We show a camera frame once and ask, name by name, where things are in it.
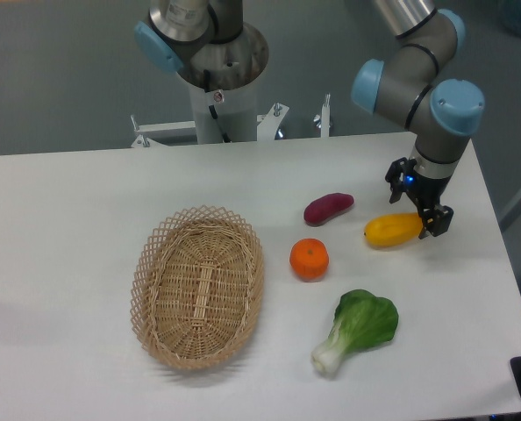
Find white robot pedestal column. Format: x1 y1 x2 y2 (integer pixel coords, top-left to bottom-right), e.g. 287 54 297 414
187 82 257 145

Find green bok choy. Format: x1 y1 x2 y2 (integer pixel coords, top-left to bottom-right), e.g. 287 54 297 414
310 289 399 377

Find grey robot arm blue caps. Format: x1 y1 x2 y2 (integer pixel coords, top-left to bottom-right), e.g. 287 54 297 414
133 1 485 237

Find purple sweet potato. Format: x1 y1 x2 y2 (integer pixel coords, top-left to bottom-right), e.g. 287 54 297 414
303 193 355 226

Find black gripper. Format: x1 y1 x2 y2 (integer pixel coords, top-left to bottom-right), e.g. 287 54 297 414
385 158 453 239

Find white metal base frame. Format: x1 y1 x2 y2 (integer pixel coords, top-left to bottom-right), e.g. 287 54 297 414
131 92 333 148

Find woven wicker basket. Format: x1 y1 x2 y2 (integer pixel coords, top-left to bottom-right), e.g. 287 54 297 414
130 206 264 370

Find orange tangerine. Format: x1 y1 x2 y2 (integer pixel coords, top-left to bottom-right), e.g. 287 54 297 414
289 238 330 282

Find black cable on pedestal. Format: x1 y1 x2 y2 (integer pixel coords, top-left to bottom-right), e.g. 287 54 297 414
202 69 232 144

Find yellow mango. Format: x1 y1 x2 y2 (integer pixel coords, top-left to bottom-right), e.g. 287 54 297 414
364 212 423 248

